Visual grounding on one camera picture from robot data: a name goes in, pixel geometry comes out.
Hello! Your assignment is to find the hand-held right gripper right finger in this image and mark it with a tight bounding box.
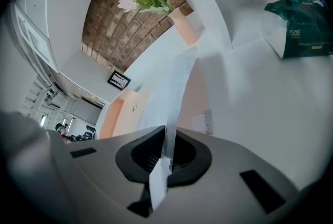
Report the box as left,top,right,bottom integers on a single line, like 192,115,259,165
166,126,212,188

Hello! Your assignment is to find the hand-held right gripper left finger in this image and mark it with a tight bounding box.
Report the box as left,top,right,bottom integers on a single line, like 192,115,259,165
115,126,166,184

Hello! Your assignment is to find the white A4 paper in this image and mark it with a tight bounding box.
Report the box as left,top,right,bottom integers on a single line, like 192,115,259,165
140,46,200,212

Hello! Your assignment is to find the pink vase with pale flowers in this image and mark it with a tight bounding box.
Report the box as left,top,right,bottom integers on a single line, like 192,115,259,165
117,0,200,46

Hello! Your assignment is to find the white glass cabinet door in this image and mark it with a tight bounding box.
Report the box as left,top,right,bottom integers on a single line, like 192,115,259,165
14,4,54,67

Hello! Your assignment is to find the green tissue pack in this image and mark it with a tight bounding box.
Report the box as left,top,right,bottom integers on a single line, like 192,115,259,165
263,0,333,60

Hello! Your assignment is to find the white shelf unit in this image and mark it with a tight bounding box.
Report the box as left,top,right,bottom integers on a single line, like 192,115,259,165
6,0,333,104

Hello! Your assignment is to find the black picture frame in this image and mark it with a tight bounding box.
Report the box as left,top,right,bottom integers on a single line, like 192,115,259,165
107,70,132,92

